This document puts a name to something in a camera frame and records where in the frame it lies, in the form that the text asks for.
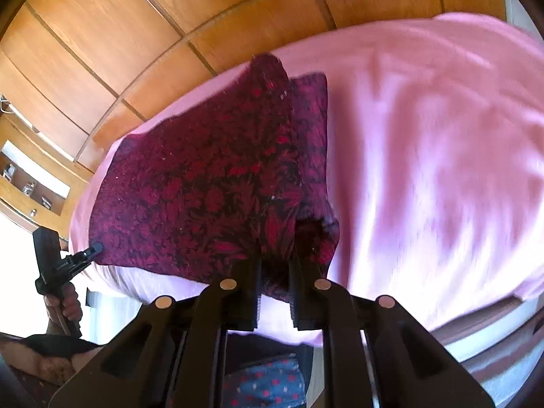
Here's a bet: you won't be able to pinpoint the maroon patterned garment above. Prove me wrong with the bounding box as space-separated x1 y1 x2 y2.
87 53 341 303

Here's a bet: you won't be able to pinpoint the wooden panelled wardrobe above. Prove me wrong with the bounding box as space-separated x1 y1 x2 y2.
0 0 511 173

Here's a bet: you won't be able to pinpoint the blue dotted cloth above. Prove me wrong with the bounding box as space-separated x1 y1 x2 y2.
224 356 307 408

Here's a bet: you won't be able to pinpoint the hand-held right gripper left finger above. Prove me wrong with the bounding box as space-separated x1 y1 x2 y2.
48 257 262 408

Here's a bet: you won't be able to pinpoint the person's black shorts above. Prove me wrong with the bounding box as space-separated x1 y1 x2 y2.
22 332 103 360

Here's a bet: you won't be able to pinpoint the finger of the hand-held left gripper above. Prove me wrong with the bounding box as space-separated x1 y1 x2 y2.
64 241 104 273

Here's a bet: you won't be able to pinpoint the person's left hand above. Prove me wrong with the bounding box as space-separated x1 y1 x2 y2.
44 282 84 337

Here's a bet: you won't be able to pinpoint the person's bare leg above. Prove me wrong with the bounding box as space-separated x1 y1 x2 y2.
0 341 92 385

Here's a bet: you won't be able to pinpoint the pink bed sheet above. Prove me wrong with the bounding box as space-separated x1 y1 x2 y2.
68 12 544 348

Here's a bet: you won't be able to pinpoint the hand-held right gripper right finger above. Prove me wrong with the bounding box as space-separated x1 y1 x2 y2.
288 258 496 408

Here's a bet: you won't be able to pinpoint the wooden shelf unit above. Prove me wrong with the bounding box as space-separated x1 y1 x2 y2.
0 93 91 241

